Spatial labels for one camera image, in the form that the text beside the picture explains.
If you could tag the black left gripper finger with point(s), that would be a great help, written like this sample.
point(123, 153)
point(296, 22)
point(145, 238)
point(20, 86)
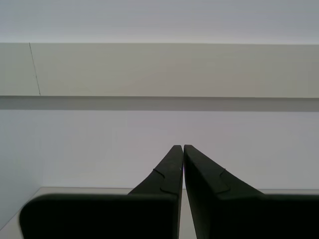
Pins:
point(244, 216)
point(104, 216)

